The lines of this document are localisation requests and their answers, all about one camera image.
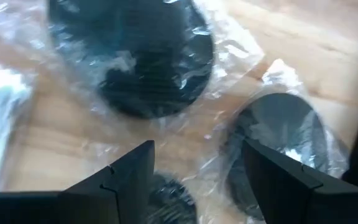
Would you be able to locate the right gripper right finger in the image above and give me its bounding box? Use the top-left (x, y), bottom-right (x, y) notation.
top-left (242, 138), bottom-right (324, 224)

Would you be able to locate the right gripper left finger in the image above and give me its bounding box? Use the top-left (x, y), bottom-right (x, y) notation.
top-left (59, 139), bottom-right (156, 224)

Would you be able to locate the black bath puff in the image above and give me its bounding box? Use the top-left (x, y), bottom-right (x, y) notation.
top-left (0, 0), bottom-right (265, 134)
top-left (144, 169), bottom-right (200, 224)
top-left (197, 58), bottom-right (351, 224)

